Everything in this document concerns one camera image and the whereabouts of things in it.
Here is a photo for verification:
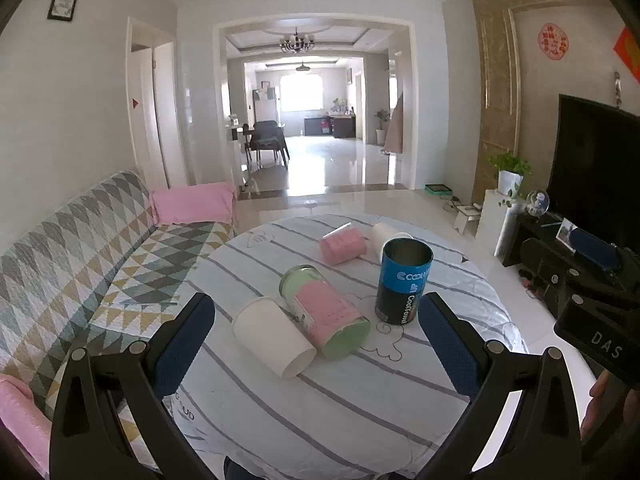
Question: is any small white paper cup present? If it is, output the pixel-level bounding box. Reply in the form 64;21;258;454
232;297;317;379

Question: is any red round wall decoration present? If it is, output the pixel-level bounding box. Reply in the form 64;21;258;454
538;23;570;61

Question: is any black tv cabinet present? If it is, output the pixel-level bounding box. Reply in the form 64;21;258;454
502;212;615;318

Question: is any pink paper cup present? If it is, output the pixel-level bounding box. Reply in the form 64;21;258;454
320;223;368;266

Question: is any white side cabinet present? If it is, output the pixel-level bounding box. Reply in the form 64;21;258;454
475;190;524;261

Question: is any photo frame on cabinet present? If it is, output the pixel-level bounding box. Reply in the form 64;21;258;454
555;219;577;254

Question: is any blue Cooltime metal cup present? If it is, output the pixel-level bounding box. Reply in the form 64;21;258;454
375;238;434;325

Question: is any dark dining chair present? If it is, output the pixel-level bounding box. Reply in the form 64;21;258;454
248;120;291;168

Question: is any black television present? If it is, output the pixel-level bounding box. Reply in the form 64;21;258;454
547;94;640;252

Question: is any green pink labelled can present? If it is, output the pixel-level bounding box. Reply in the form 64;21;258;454
279;264;371;361

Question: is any green floor tray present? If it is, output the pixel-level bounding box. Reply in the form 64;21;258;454
424;184;452;196

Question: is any white interior door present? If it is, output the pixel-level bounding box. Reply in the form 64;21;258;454
126;18;188;191

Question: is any person's right hand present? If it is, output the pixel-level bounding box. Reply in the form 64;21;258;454
580;370;639;439

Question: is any pink pillow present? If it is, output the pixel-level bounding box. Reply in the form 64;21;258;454
152;182;235;226

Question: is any triangle patterned sofa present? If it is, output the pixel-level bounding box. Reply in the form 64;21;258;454
1;171;235;420

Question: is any black chandelier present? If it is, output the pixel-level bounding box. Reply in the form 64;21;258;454
279;29;316;54

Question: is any small framed wall picture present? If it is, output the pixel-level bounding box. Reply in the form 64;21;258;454
48;0;77;22

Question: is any glass globe ornament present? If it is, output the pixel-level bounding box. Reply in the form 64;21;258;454
525;190;550;218

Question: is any potted green plant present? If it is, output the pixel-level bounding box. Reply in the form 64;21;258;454
488;151;532;208

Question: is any large white paper cup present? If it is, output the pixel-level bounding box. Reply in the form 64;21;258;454
370;222;413;260

